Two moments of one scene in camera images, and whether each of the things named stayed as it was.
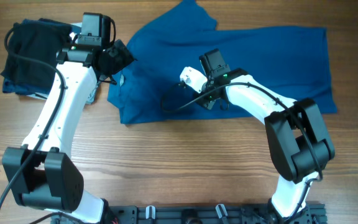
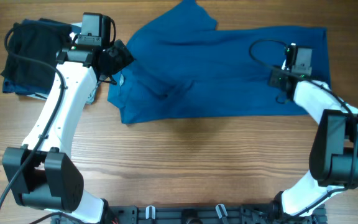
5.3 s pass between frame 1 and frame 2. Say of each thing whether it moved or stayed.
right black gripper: moved
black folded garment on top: stayed
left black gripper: stayed
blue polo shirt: stayed
